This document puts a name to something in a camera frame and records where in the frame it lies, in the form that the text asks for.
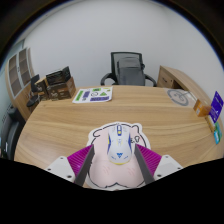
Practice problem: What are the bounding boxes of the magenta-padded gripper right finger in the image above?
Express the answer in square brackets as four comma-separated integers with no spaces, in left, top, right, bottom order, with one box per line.
[133,143,184,185]

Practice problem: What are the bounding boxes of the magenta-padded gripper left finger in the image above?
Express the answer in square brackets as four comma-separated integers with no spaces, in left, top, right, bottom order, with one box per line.
[44,144,95,187]

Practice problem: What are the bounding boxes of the white blue yellow computer mouse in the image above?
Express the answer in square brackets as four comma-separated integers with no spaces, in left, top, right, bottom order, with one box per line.
[106,123,134,166]

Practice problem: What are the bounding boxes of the pink cartoon-shaped mouse pad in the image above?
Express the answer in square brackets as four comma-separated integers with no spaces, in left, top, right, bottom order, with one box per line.
[84,121,153,191]

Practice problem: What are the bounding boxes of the green packet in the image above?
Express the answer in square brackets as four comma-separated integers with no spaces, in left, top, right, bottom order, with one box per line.
[213,121,224,145]

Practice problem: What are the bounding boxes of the small beige box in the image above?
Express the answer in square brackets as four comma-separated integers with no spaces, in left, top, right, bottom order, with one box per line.
[205,114,216,133]

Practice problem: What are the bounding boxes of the black leather armchair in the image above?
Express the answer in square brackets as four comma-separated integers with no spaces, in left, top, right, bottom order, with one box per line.
[0,105,26,161]

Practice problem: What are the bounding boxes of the orange box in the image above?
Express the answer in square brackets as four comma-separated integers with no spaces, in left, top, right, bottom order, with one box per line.
[193,98,212,118]

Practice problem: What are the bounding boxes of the white round printed mat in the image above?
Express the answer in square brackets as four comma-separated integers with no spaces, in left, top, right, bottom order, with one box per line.
[166,88,198,108]

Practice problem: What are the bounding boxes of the purple sign card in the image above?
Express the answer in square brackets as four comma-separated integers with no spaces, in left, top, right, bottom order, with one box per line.
[208,90,224,124]

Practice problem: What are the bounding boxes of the brown cardboard box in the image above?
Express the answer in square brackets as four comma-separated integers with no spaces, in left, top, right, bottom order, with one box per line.
[46,77,77,100]

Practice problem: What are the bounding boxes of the green purple sticker sheet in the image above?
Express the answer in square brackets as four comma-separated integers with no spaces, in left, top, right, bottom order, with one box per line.
[72,86,114,105]

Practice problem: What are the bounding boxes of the wooden side desk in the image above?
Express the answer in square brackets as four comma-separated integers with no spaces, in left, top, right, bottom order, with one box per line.
[156,65,209,101]

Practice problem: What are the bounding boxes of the black cardboard box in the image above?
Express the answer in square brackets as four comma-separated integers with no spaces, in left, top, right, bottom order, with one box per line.
[45,65,72,87]

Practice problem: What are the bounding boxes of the wooden shelf unit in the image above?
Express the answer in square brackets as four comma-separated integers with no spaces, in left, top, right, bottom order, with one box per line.
[4,47,36,121]

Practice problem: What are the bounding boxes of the black mesh office chair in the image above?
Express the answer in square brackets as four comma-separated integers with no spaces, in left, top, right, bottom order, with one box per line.
[100,51,158,88]

